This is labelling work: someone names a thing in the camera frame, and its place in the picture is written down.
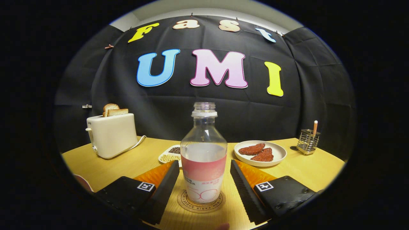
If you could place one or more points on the round wooden coaster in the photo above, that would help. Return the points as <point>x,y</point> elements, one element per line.
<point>191,207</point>

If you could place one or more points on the wooden stick white tip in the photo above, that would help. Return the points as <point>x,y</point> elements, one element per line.
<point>315,127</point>

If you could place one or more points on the white round plate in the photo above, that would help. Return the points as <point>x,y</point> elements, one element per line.
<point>278,155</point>

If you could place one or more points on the white divided bean dish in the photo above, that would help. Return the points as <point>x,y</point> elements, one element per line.
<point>169,157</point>

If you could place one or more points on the clear juice bottle pink label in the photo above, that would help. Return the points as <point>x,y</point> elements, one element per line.
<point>203,169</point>

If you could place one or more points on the brown meat slice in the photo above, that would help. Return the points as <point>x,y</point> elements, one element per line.
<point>252,149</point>
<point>263,156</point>

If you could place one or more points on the toast slice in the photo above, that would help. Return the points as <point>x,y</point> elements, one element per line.
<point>118,112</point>
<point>110,106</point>

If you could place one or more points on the cream toaster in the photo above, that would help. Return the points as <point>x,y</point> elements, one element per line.
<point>111,137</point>

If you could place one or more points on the metal clip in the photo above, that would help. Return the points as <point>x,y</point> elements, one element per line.
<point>86,106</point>

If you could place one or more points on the pink clip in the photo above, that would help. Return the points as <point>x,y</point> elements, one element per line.
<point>109,46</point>

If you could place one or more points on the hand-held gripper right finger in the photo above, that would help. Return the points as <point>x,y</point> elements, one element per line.
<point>247,198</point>

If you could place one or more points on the black backdrop cloth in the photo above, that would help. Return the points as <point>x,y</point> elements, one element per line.
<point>179,108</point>

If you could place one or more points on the wooden table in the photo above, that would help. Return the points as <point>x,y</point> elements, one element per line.
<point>303,169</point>

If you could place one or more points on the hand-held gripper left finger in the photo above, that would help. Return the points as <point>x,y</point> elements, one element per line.
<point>159,198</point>

